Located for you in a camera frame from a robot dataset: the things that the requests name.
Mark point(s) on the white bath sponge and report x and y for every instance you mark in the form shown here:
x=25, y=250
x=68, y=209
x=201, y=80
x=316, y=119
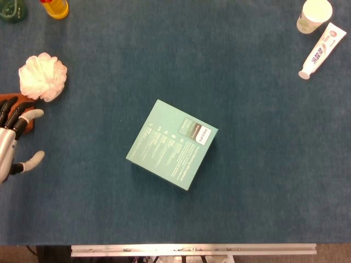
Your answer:
x=42, y=76

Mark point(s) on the white toothpaste tube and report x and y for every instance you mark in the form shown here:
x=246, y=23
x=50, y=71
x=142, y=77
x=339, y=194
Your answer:
x=321, y=52

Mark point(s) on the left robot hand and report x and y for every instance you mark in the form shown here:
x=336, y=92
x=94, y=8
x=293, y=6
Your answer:
x=6, y=137

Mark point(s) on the green Philips box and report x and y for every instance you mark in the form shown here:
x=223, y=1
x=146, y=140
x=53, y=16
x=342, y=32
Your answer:
x=171, y=145

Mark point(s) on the brown wooden block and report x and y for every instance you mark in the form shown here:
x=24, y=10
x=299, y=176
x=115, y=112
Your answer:
x=28, y=126

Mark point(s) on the green glass bottle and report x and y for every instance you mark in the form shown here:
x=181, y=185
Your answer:
x=12, y=11

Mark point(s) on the aluminium frame rail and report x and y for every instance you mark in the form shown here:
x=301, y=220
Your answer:
x=192, y=250

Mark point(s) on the yellow bottle with red label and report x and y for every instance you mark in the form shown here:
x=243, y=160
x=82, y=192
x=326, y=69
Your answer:
x=57, y=8

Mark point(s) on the white paper cup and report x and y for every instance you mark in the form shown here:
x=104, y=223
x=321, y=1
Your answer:
x=312, y=16

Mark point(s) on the blue felt table mat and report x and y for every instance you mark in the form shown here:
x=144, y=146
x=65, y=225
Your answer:
x=175, y=213

